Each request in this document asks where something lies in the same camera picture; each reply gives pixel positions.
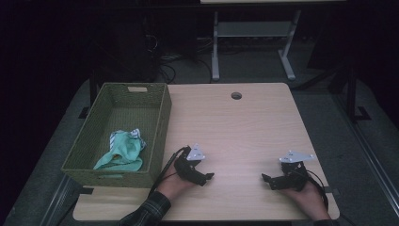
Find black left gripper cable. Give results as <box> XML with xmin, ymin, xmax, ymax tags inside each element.
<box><xmin>149</xmin><ymin>146</ymin><xmax>190</xmax><ymax>196</ymax></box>

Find aluminium frame rail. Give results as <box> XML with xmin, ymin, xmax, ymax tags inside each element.
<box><xmin>40</xmin><ymin>174</ymin><xmax>81</xmax><ymax>226</ymax></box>
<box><xmin>331</xmin><ymin>92</ymin><xmax>399</xmax><ymax>218</ymax></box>

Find green woven basket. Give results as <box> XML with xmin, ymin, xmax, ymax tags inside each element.
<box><xmin>60</xmin><ymin>82</ymin><xmax>173</xmax><ymax>189</ymax></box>

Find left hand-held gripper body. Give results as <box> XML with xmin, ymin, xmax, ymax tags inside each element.
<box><xmin>173</xmin><ymin>143</ymin><xmax>207</xmax><ymax>185</ymax></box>

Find black stand post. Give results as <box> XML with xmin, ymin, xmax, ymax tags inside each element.
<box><xmin>343</xmin><ymin>64</ymin><xmax>373</xmax><ymax>124</ymax></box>

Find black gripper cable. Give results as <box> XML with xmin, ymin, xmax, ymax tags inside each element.
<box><xmin>149</xmin><ymin>146</ymin><xmax>190</xmax><ymax>196</ymax></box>
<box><xmin>305</xmin><ymin>169</ymin><xmax>330</xmax><ymax>212</ymax></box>

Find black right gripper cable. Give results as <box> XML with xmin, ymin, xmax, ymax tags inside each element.
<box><xmin>305</xmin><ymin>169</ymin><xmax>330</xmax><ymax>212</ymax></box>

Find grey tape strip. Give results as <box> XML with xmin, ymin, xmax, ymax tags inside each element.
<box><xmin>323</xmin><ymin>186</ymin><xmax>341</xmax><ymax>198</ymax></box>

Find person's left hand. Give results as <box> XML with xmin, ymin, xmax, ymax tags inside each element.
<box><xmin>155</xmin><ymin>162</ymin><xmax>198</xmax><ymax>201</ymax></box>

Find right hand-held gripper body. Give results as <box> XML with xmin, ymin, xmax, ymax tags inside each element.
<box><xmin>279</xmin><ymin>150</ymin><xmax>316</xmax><ymax>193</ymax></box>

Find person's right hand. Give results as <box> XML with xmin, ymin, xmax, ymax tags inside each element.
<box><xmin>281</xmin><ymin>180</ymin><xmax>331</xmax><ymax>221</ymax></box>

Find tangle of black floor cables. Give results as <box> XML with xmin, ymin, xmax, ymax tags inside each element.
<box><xmin>142</xmin><ymin>33</ymin><xmax>215</xmax><ymax>85</ymax></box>

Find grey metal stand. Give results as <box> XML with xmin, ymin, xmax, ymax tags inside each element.
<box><xmin>211</xmin><ymin>8</ymin><xmax>302</xmax><ymax>82</ymax></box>

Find teal baby bib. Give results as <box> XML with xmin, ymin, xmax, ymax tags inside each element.
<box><xmin>92</xmin><ymin>128</ymin><xmax>148</xmax><ymax>172</ymax></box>

